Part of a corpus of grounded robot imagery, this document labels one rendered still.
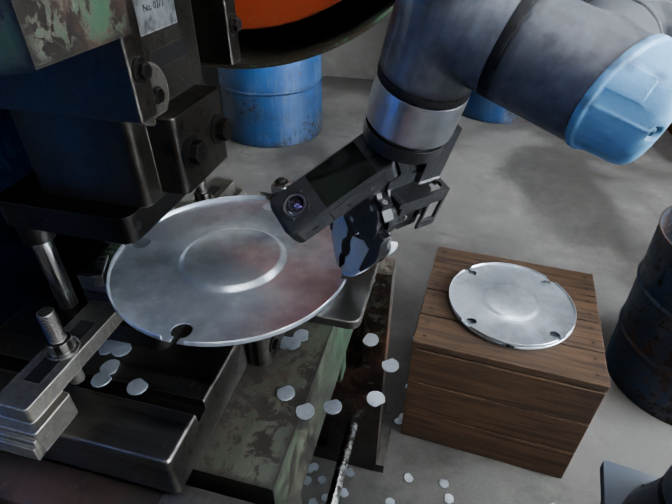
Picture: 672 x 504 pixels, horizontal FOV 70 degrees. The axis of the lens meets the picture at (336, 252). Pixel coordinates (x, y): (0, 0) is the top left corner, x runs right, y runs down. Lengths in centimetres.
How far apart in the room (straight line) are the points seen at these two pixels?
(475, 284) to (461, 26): 97
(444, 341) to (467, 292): 17
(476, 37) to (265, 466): 46
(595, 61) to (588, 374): 88
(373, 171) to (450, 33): 14
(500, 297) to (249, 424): 78
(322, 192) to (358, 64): 354
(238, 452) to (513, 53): 47
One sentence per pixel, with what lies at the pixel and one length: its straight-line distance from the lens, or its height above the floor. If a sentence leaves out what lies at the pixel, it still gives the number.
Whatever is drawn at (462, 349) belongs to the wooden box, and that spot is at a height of 35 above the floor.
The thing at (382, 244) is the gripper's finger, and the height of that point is 87.
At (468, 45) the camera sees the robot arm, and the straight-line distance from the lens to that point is 34.
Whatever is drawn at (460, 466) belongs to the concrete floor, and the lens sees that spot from 135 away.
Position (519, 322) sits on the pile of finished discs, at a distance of 119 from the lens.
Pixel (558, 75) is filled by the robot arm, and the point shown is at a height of 106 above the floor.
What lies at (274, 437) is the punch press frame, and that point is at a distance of 59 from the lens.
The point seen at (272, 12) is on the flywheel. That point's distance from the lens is 83.
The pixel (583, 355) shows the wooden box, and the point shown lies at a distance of 118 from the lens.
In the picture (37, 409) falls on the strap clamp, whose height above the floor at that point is 74.
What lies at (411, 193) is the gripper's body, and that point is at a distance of 46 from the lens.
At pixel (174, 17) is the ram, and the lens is 55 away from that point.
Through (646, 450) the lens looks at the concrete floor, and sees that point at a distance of 155.
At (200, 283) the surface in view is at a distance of 57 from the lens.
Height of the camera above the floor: 114
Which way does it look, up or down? 36 degrees down
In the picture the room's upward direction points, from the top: straight up
